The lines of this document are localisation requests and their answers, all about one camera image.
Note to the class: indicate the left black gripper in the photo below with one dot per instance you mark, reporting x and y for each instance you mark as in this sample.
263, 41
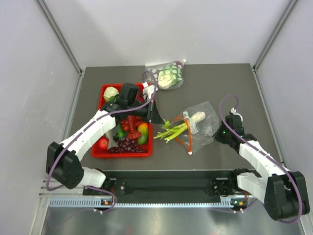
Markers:
153, 115

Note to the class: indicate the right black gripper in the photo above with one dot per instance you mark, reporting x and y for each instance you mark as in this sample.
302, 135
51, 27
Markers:
217, 135

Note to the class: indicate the fake celery stalk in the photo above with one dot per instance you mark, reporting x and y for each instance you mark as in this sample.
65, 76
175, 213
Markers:
176, 129

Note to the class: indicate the clear orange zip bag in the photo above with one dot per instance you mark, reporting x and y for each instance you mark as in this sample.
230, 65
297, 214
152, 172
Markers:
202, 123

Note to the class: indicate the fake grey fish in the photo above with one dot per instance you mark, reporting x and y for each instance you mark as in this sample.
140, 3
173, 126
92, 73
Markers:
110, 136

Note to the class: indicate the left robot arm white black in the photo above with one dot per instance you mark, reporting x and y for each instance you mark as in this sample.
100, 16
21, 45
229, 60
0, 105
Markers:
63, 162

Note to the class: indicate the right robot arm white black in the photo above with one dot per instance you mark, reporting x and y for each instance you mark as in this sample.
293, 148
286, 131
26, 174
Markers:
282, 192

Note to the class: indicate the fake mango yellow green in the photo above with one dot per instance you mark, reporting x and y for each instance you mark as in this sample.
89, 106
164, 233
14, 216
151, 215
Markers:
143, 129

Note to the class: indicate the fake red lobster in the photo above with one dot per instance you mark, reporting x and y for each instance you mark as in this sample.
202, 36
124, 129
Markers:
130, 125

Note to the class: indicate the fake green cucumber in tray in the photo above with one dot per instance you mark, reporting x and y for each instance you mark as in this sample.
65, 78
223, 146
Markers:
120, 132

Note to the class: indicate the fake purple grapes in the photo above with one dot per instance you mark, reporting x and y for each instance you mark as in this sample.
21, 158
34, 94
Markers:
126, 146

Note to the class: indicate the fake cabbage in bag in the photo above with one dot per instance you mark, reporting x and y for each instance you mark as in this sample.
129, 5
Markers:
170, 77

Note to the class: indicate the clear bag with cabbage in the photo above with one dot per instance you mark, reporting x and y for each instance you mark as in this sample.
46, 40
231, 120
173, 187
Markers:
153, 71

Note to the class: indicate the fake white cauliflower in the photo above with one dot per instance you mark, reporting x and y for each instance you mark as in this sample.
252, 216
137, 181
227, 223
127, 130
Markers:
109, 93

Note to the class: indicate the fake red strawberry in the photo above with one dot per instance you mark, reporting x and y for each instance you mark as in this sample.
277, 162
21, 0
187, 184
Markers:
103, 143

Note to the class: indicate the red plastic tray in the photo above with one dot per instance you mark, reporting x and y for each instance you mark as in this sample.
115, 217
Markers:
98, 153

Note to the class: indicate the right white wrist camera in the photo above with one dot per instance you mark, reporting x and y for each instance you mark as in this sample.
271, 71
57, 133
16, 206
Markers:
234, 112

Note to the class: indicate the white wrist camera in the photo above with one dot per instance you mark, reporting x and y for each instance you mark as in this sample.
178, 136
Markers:
234, 112
148, 91

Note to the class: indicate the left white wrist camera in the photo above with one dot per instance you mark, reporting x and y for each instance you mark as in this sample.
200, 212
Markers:
148, 91

